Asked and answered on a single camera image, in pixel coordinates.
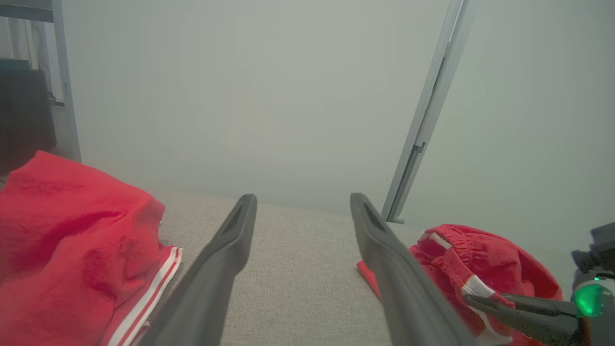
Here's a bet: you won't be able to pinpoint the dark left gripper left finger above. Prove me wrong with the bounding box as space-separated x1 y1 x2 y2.
137 194 258 346

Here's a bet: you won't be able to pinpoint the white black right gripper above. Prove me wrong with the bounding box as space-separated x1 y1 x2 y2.
464 272 615 346

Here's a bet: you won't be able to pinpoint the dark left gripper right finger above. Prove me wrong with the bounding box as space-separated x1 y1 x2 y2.
350 193 474 346

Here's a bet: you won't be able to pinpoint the red shorts with white panel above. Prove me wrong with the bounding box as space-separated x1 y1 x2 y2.
357 224 563 346

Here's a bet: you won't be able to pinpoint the red shirt with white sleeve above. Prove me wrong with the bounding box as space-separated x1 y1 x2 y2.
0 150 184 346

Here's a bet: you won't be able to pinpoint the dark box-shaped object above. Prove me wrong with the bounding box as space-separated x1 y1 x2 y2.
0 58 57 176

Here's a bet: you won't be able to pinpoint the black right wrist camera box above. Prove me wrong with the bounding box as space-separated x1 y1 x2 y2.
571 222 615 277

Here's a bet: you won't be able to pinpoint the grey metal partition post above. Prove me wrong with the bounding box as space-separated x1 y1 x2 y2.
404 0 477 224
382 0 464 224

